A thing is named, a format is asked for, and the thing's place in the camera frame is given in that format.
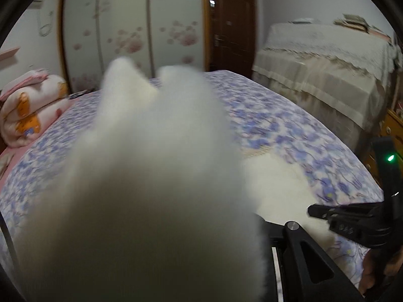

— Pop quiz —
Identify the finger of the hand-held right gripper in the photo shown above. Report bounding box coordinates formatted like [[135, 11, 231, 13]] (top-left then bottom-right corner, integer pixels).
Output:
[[307, 203, 384, 220], [326, 216, 380, 248]]

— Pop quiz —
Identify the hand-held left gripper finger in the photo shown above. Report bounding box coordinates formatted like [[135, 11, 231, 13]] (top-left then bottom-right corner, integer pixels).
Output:
[[261, 215, 366, 302]]

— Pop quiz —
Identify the white knit sweater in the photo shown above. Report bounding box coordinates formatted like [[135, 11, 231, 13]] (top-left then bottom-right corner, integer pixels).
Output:
[[16, 57, 334, 302]]

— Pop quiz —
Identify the person's right hand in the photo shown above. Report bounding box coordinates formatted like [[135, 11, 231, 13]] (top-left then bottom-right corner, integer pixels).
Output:
[[358, 247, 403, 297]]

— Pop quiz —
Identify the wooden drawer cabinet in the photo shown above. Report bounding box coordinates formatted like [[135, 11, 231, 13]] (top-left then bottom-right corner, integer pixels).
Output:
[[362, 107, 403, 191]]

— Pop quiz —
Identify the bed with purple floral sheet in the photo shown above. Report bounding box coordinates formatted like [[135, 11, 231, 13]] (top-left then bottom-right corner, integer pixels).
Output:
[[0, 69, 386, 293]]

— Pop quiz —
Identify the stack of books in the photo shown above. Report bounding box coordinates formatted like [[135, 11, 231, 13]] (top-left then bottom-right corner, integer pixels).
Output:
[[333, 13, 371, 31]]

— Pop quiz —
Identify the brown wooden door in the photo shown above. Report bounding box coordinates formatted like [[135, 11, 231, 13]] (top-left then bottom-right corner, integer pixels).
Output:
[[206, 0, 256, 76]]

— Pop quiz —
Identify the floral sliding door wardrobe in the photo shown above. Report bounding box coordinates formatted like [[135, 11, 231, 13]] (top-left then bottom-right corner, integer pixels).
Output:
[[57, 0, 208, 93]]

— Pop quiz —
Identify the pink mattress sheet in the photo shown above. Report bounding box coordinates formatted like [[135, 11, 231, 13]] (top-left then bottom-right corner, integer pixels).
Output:
[[0, 151, 23, 193]]

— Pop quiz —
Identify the pink bear print blanket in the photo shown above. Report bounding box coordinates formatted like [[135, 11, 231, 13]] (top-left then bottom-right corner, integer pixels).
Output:
[[0, 69, 71, 148]]

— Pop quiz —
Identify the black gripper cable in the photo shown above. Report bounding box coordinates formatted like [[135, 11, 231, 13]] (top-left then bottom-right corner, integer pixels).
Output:
[[0, 213, 20, 290]]

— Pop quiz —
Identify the wall cable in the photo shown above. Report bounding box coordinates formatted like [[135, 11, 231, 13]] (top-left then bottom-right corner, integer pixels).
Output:
[[37, 10, 55, 37]]

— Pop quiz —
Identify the pink wall shelf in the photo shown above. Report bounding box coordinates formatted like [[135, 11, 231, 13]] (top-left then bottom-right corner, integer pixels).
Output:
[[0, 47, 21, 61]]

